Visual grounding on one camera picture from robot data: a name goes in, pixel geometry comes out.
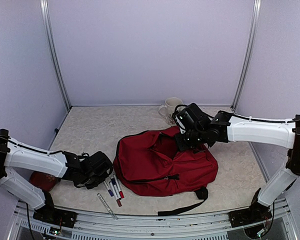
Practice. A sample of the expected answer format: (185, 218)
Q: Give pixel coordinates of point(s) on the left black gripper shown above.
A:
(103, 176)

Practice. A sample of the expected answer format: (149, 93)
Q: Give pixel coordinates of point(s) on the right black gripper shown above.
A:
(182, 145)

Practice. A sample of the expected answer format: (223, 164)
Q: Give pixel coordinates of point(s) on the red backpack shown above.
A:
(150, 164)

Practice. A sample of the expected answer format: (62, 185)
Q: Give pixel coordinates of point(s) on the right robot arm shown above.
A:
(197, 127)

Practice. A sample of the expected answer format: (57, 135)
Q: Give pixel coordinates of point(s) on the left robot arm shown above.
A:
(83, 170)

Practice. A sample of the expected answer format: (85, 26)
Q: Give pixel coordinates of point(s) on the dark blue cap marker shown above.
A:
(113, 181)

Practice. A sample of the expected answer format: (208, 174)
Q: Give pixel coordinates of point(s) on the blue cap white marker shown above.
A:
(107, 186)

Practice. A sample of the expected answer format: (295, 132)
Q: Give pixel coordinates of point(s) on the red cap marker short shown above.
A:
(117, 198)

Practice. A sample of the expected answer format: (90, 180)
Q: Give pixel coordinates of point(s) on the red cap marker long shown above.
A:
(118, 186)

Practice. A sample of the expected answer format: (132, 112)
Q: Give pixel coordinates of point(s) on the white patterned ceramic mug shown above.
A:
(166, 111)

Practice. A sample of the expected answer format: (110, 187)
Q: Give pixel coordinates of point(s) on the clear silver pen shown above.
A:
(107, 207)

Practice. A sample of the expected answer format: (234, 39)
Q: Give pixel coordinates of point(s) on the red floral lacquer dish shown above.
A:
(43, 181)

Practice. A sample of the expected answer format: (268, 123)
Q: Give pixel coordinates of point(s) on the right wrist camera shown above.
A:
(179, 121)

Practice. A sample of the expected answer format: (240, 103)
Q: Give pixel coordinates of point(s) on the front aluminium rail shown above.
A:
(91, 225)

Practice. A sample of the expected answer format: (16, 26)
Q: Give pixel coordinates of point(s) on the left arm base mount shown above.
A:
(60, 217)

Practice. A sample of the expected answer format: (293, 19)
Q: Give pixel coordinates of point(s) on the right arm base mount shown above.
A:
(246, 216)

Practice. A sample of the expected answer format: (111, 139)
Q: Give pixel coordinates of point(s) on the right aluminium frame post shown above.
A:
(248, 54)

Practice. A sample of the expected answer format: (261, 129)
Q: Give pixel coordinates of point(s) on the aluminium frame post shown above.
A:
(248, 54)
(44, 6)

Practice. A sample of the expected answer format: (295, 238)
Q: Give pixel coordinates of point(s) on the left aluminium frame post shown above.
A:
(44, 6)

